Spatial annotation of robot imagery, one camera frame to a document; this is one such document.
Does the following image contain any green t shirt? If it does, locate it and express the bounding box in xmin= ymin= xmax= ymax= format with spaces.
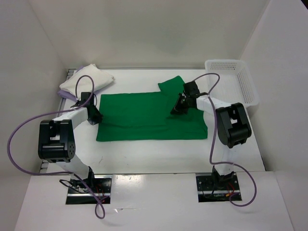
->
xmin=96 ymin=76 xmax=208 ymax=142

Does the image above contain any white t shirt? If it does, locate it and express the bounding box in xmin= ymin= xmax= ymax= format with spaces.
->
xmin=59 ymin=64 xmax=115 ymax=98

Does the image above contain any purple t shirt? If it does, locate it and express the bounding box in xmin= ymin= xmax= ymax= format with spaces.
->
xmin=57 ymin=66 xmax=83 ymax=102

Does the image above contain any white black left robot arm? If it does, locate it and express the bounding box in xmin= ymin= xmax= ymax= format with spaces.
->
xmin=38 ymin=92 xmax=103 ymax=193

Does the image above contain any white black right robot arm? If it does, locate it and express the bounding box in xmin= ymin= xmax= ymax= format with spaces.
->
xmin=170 ymin=81 xmax=252 ymax=189

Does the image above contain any white plastic laundry basket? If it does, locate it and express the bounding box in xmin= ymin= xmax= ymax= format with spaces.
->
xmin=205 ymin=59 xmax=259 ymax=108

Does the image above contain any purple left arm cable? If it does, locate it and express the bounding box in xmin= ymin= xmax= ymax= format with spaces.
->
xmin=7 ymin=75 xmax=106 ymax=219

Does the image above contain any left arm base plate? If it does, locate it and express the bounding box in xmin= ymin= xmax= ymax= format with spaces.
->
xmin=59 ymin=175 xmax=112 ymax=205

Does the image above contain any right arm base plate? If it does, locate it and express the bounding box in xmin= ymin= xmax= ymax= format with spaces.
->
xmin=195 ymin=173 xmax=242 ymax=203

